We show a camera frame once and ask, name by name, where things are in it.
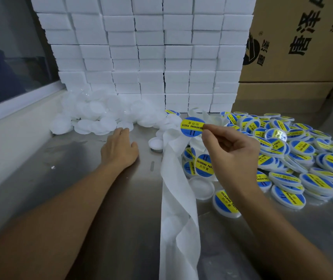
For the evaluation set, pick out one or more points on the person's right hand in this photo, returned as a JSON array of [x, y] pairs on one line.
[[236, 160]]

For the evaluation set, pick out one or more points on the person's left hand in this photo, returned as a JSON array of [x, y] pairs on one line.
[[119, 150]]

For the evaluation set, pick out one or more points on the person's left thumb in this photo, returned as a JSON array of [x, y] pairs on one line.
[[134, 150]]

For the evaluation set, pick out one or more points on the person's right thumb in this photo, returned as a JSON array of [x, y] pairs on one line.
[[211, 140]]

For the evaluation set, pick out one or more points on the round blue yellow sticker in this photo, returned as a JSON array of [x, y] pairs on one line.
[[191, 126]]

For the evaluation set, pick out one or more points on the person's right forearm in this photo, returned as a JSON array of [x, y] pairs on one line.
[[280, 230]]

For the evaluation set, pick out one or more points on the person's left forearm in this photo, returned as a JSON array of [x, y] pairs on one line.
[[52, 221]]

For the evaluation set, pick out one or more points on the single white round lid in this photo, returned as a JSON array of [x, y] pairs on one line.
[[156, 144], [202, 188]]

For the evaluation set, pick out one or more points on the blue yellow sticker on strip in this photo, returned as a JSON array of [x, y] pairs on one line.
[[188, 168], [188, 153], [204, 164]]

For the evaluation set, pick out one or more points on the pile of plain white lids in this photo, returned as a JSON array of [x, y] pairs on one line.
[[96, 113]]

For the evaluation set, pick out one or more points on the single blue yellow labelled lid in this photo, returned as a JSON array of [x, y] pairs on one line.
[[226, 203]]

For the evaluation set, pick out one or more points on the white sticker backing strip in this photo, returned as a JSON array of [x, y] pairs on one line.
[[178, 207]]

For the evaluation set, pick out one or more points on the plain flat cardboard box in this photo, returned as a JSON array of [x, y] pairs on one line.
[[283, 94]]

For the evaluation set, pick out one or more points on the pile of blue labelled lids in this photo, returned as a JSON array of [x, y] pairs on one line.
[[297, 154]]

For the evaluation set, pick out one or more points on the stack of white boxes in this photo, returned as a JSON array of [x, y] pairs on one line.
[[154, 52]]

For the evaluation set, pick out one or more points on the large printed cardboard box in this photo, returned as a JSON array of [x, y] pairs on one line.
[[300, 37]]

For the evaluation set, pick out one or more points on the window glass pane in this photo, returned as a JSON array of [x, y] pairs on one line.
[[12, 46]]

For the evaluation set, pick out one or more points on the white window frame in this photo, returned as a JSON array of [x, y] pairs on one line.
[[17, 103]]

